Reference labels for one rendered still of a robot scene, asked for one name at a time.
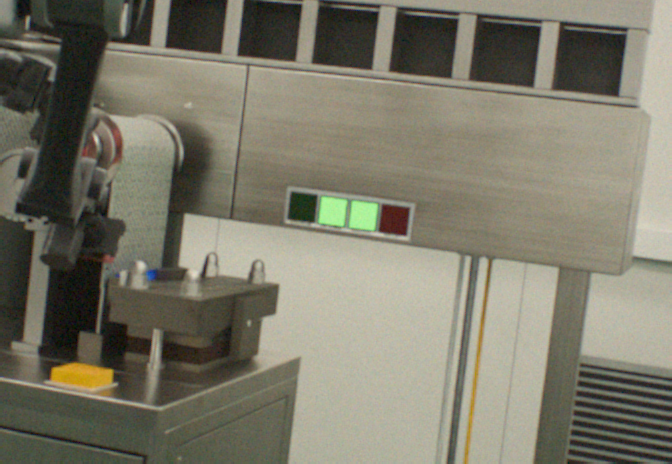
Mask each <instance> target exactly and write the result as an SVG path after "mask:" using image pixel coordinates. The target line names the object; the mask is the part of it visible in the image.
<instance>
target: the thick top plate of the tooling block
mask: <svg viewBox="0 0 672 464"><path fill-rule="evenodd" d="M201 273H202V272H201ZM201 273H199V275H201V281H199V284H202V290H201V294H202V296H200V297H194V296H186V295H180V294H179V292H180V290H181V283H183V281H184V280H185V278H181V279H175V280H168V281H167V280H160V279H152V280H148V284H147V286H148V289H135V288H128V287H126V286H121V285H118V286H113V294H112V303H111V312H109V321H111V322H117V323H123V324H130V325H135V326H141V327H148V328H154V329H160V330H166V331H172V332H178V333H185V334H191V336H200V334H203V333H207V332H211V331H214V330H219V329H223V328H227V327H230V326H232V324H233V315H234V307H236V298H239V297H244V296H248V295H254V294H259V295H265V301H264V309H263V318H266V316H269V315H274V314H276V312H277V304H278V295H279V287H280V284H275V283H268V281H265V284H253V283H247V281H246V280H247V278H241V277H234V276H227V275H221V274H220V276H219V277H214V276H205V275H202V274H201Z"/></svg>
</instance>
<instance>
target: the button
mask: <svg viewBox="0 0 672 464"><path fill-rule="evenodd" d="M112 379H113V369H108V368H103V367H98V366H91V365H86V364H80V363H70V364H67V365H63V366H59V367H54V368H52V374H51V382H57V383H62V384H67V385H74V386H79V387H84V388H89V390H93V388H97V387H100V386H103V385H106V384H111V383H112Z"/></svg>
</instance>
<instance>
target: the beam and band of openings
mask: <svg viewBox="0 0 672 464"><path fill-rule="evenodd" d="M288 1H294V2H288ZM298 2H302V4H298ZM654 5H655V0H282V1H276V0H146V5H144V9H143V12H142V15H141V18H140V22H139V24H138V27H137V29H136V30H134V29H131V28H130V30H129V33H127V34H126V35H125V36H123V38H111V39H109V41H108V44H107V47H106V50H112V51H121V52H131V53H141V54H151V56H160V57H170V58H179V59H190V60H200V61H209V62H219V63H229V64H239V65H247V66H258V67H267V68H278V69H288V70H297V71H307V72H316V74H327V75H336V76H346V77H355V78H366V79H376V80H385V81H395V82H404V83H415V84H424V85H434V86H443V87H453V88H464V89H473V91H483V92H492V93H503V94H512V95H522V96H531V97H541V98H552V99H561V100H571V101H580V102H591V103H600V104H610V105H619V106H629V108H639V109H640V106H642V102H640V94H642V85H643V78H644V69H645V62H646V55H647V46H648V39H649V34H651V28H652V21H653V12H654ZM333 6H340V7H333ZM344 7H351V8H344ZM355 8H362V9H355ZM367 9H373V10H367ZM379 10H380V11H379ZM406 12H407V13H406ZM413 13H419V14H413ZM424 14H431V15H424ZM435 15H442V16H435ZM447 16H454V17H447ZM458 17H459V18H458ZM484 19H488V21H484ZM492 21H500V22H492ZM504 22H510V23H504ZM515 23H522V24H515ZM526 24H534V25H526ZM538 25H542V26H538ZM565 27H567V28H565ZM572 28H579V29H572ZM583 29H591V30H583ZM595 30H602V31H595ZM607 31H613V32H607ZM617 32H625V33H617Z"/></svg>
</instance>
